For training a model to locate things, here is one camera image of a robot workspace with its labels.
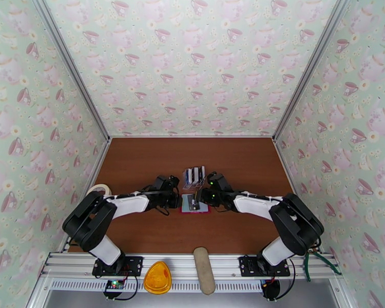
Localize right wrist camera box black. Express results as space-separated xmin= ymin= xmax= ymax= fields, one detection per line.
xmin=206 ymin=171 xmax=228 ymax=190

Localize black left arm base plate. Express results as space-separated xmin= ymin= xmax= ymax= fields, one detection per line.
xmin=92 ymin=255 xmax=144 ymax=277

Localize small circuit board with led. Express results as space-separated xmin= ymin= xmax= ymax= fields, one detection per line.
xmin=104 ymin=279 xmax=126 ymax=293

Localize black round plastic device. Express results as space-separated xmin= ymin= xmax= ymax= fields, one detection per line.
xmin=260 ymin=279 xmax=281 ymax=300

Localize aluminium back rail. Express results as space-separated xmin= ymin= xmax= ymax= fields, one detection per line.
xmin=110 ymin=134 xmax=274 ymax=139

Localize clear acrylic card stand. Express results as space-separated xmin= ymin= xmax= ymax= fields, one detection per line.
xmin=182 ymin=166 xmax=207 ymax=190

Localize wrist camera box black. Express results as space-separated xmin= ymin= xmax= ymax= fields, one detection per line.
xmin=155 ymin=175 xmax=180 ymax=191
xmin=206 ymin=171 xmax=228 ymax=190

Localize black cable at round device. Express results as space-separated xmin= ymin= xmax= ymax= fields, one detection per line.
xmin=276 ymin=257 xmax=297 ymax=300

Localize beige masking tape roll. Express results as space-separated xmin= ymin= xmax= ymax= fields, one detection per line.
xmin=86 ymin=184 xmax=112 ymax=197

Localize aluminium frame leg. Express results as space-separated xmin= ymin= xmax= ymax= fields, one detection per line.
xmin=25 ymin=278 xmax=52 ymax=308
xmin=329 ymin=278 xmax=354 ymax=308

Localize aluminium table side rail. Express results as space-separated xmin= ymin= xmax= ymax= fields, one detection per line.
xmin=61 ymin=138 xmax=112 ymax=253
xmin=273 ymin=139 xmax=325 ymax=253

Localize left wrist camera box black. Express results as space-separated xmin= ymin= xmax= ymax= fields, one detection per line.
xmin=155 ymin=175 xmax=180 ymax=191

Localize black cable at circuit board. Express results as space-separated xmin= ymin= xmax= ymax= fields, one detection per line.
xmin=94 ymin=274 xmax=139 ymax=301

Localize aluminium corner post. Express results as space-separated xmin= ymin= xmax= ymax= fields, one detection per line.
xmin=273 ymin=0 xmax=354 ymax=143
xmin=30 ymin=0 xmax=112 ymax=142

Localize orange translucent plastic cover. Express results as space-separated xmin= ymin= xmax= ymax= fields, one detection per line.
xmin=143 ymin=261 xmax=172 ymax=296

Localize perforated white cable tray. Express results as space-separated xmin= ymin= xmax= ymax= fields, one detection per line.
xmin=48 ymin=278 xmax=267 ymax=293

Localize green handled pliers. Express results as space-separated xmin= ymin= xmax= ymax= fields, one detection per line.
xmin=303 ymin=247 xmax=342 ymax=282

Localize aluminium front frame rail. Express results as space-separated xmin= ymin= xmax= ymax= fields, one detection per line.
xmin=40 ymin=252 xmax=344 ymax=280

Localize beige oblong foam pad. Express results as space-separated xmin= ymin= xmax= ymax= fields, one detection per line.
xmin=193 ymin=246 xmax=217 ymax=296

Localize red card holder wallet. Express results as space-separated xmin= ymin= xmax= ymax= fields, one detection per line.
xmin=179 ymin=193 xmax=211 ymax=216

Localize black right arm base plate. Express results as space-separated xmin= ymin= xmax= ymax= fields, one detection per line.
xmin=238 ymin=256 xmax=291 ymax=278

